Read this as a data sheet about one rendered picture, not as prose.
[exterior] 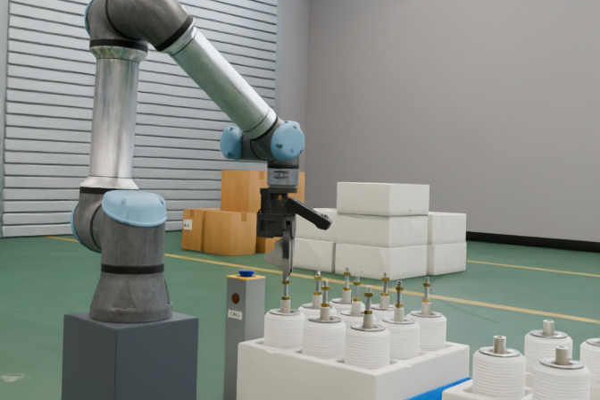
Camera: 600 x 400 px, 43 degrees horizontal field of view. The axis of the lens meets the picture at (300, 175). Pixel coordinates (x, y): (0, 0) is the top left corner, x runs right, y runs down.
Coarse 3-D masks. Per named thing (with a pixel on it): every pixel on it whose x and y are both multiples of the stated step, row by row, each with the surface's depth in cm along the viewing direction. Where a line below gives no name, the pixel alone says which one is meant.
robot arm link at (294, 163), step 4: (296, 124) 176; (272, 160) 175; (276, 160) 175; (288, 160) 175; (292, 160) 175; (296, 160) 176; (268, 164) 177; (272, 164) 175; (276, 164) 175; (280, 164) 175; (284, 164) 174; (288, 164) 175; (292, 164) 175; (296, 164) 176; (272, 168) 181; (276, 168) 181; (280, 168) 182; (284, 168) 175; (288, 168) 175; (292, 168) 175; (296, 168) 176
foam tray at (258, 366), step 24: (240, 360) 176; (264, 360) 171; (288, 360) 167; (312, 360) 163; (336, 360) 163; (408, 360) 165; (432, 360) 168; (456, 360) 177; (240, 384) 176; (264, 384) 171; (288, 384) 167; (312, 384) 162; (336, 384) 158; (360, 384) 154; (384, 384) 154; (408, 384) 161; (432, 384) 169
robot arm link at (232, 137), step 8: (232, 128) 168; (224, 136) 170; (232, 136) 167; (240, 136) 167; (224, 144) 170; (232, 144) 167; (240, 144) 167; (248, 144) 165; (224, 152) 170; (232, 152) 167; (240, 152) 168; (248, 152) 166; (248, 160) 173; (256, 160) 173; (264, 160) 174
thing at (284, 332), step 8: (272, 320) 174; (280, 320) 173; (288, 320) 173; (296, 320) 174; (304, 320) 177; (264, 328) 177; (272, 328) 174; (280, 328) 173; (288, 328) 173; (296, 328) 174; (264, 336) 177; (272, 336) 174; (280, 336) 173; (288, 336) 173; (296, 336) 174; (264, 344) 177; (272, 344) 174; (280, 344) 173; (288, 344) 173; (296, 344) 174
